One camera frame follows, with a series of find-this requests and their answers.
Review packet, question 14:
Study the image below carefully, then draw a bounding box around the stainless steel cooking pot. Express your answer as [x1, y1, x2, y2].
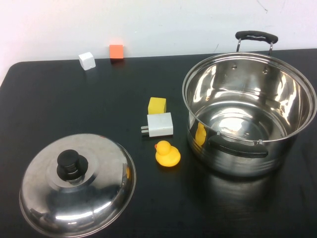
[182, 30, 317, 178]

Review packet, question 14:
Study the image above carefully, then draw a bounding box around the stainless steel pot lid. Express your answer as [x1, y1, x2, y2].
[19, 133, 137, 238]

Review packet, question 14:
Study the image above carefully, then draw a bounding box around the yellow foam cube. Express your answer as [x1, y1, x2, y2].
[148, 97, 167, 115]

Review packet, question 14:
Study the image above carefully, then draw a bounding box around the yellow rubber duck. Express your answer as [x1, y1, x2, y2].
[154, 140, 181, 168]

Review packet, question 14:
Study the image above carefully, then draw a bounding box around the orange foam cube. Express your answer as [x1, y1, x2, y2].
[109, 44, 125, 64]

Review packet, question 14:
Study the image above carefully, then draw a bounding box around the white foam cube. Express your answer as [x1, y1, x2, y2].
[78, 52, 97, 72]

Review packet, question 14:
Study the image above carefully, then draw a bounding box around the white USB wall charger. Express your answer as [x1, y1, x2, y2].
[140, 112, 174, 139]

